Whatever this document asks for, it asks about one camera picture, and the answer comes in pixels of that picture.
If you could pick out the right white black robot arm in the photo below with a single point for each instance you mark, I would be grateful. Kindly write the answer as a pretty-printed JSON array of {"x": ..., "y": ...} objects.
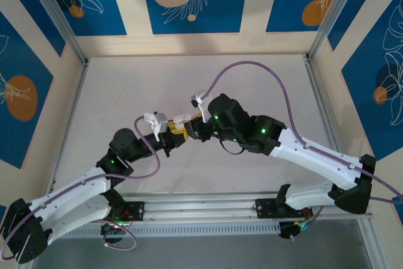
[{"x": 315, "y": 162}]

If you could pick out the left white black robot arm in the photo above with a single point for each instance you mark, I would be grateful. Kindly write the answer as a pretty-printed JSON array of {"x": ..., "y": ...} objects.
[{"x": 78, "y": 212}]

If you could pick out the black controller box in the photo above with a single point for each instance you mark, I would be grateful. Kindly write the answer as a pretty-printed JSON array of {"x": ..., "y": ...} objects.
[
  {"x": 110, "y": 232},
  {"x": 288, "y": 231}
]

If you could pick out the aluminium side rail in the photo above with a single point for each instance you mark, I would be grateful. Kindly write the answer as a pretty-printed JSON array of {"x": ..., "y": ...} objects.
[
  {"x": 67, "y": 130},
  {"x": 319, "y": 92}
]

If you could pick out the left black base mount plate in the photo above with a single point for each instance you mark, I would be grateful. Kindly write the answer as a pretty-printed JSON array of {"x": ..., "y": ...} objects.
[{"x": 135, "y": 210}]

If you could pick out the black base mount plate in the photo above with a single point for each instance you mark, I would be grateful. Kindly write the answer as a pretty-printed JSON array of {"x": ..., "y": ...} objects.
[
  {"x": 135, "y": 210},
  {"x": 266, "y": 208}
]

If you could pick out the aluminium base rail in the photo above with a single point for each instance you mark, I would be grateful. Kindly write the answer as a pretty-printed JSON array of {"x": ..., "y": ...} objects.
[{"x": 201, "y": 207}]

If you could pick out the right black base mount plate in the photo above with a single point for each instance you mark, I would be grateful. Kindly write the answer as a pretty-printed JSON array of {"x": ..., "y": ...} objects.
[{"x": 266, "y": 208}]

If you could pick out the aluminium frame post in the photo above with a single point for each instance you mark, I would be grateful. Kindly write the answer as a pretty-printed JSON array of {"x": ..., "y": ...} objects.
[
  {"x": 63, "y": 26},
  {"x": 333, "y": 14}
]

